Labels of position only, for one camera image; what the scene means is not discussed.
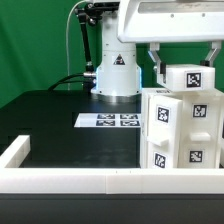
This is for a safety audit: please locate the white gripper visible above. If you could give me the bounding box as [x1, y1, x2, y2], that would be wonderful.
[117, 0, 224, 84]

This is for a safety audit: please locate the small white tagged block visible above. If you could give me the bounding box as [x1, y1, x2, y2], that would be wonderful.
[157, 64, 215, 92]

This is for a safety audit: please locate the white cabinet body box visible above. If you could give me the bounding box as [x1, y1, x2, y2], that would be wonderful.
[140, 88, 224, 169]

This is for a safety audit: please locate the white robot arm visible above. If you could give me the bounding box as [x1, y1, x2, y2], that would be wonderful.
[90, 0, 224, 100]

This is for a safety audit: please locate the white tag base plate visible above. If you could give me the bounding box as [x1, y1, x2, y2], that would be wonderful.
[74, 113, 141, 128]

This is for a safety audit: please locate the white cable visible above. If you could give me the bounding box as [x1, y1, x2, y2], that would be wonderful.
[65, 0, 88, 91]

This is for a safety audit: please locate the black cable bundle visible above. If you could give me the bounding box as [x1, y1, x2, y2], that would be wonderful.
[47, 72, 97, 92]

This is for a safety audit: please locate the white U-shaped fence frame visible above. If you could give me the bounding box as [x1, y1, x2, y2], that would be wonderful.
[0, 135, 224, 194]

